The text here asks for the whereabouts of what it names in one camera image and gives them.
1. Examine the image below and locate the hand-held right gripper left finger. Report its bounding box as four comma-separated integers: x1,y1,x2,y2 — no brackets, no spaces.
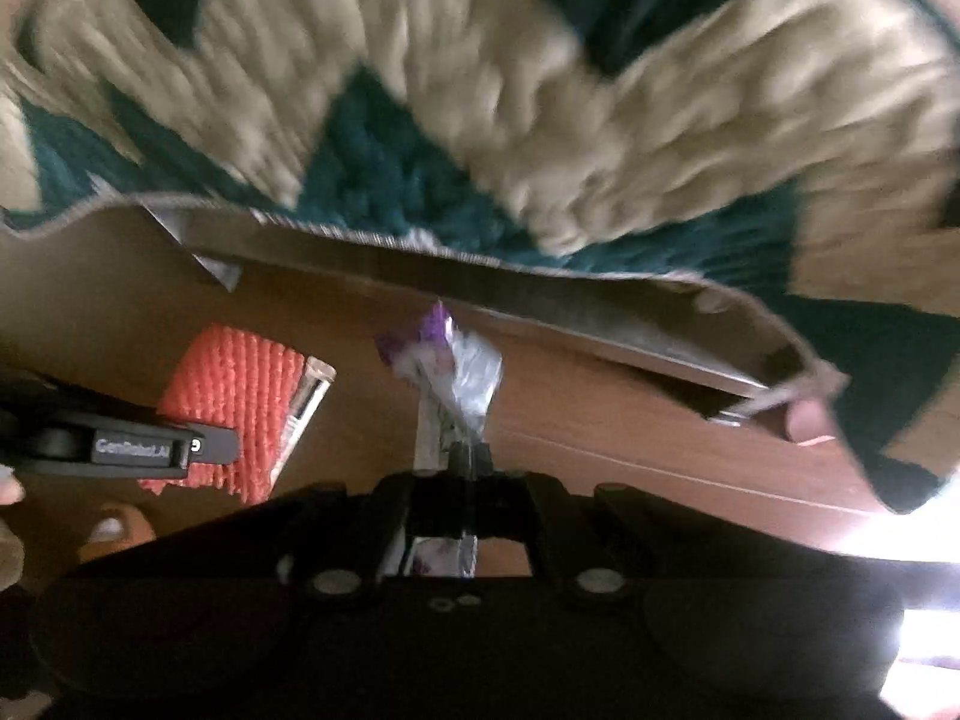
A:
279,469,451,605

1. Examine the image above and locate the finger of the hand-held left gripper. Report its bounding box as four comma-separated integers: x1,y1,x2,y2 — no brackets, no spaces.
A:
186,426,241,467

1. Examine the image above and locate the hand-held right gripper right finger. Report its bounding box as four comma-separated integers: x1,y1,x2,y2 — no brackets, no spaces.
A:
454,469,655,607

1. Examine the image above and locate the orange ribbed packet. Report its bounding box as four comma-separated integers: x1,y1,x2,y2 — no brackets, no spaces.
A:
139,324,337,505

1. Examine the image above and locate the purple and silver wrapper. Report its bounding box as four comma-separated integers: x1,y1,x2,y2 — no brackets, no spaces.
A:
373,300,505,578

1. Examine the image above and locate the orange slipper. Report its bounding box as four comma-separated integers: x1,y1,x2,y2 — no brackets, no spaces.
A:
75,502,160,565

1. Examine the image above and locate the person's olive clothing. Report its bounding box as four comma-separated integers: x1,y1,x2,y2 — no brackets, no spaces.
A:
0,508,27,593

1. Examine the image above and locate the green and cream shaggy rug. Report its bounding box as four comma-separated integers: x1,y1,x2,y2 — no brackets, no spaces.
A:
0,0,960,515

